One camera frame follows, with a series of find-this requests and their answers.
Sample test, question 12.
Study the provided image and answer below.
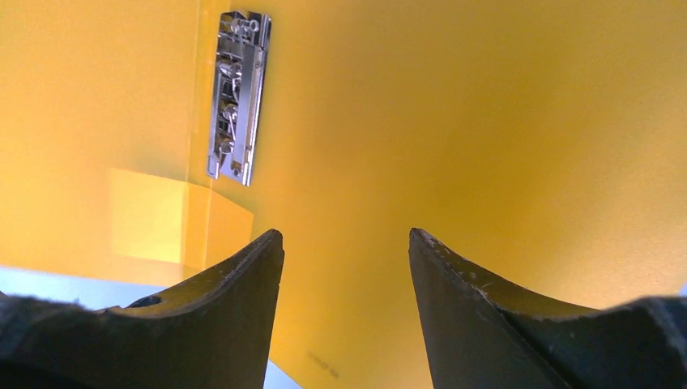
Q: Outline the orange file folder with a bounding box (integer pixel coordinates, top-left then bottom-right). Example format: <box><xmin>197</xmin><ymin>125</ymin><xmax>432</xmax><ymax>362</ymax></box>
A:
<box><xmin>1</xmin><ymin>1</ymin><xmax>686</xmax><ymax>388</ymax></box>

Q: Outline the metal folder clip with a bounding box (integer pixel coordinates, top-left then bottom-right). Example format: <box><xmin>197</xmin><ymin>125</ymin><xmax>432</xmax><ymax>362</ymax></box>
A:
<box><xmin>207</xmin><ymin>11</ymin><xmax>272</xmax><ymax>186</ymax></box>

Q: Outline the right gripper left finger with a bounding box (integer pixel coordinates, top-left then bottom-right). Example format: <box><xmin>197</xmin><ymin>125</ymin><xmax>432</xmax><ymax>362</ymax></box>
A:
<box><xmin>1</xmin><ymin>229</ymin><xmax>284</xmax><ymax>388</ymax></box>

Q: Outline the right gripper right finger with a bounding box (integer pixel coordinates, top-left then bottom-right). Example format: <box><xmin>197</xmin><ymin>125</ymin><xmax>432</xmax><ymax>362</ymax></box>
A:
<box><xmin>408</xmin><ymin>228</ymin><xmax>686</xmax><ymax>388</ymax></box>

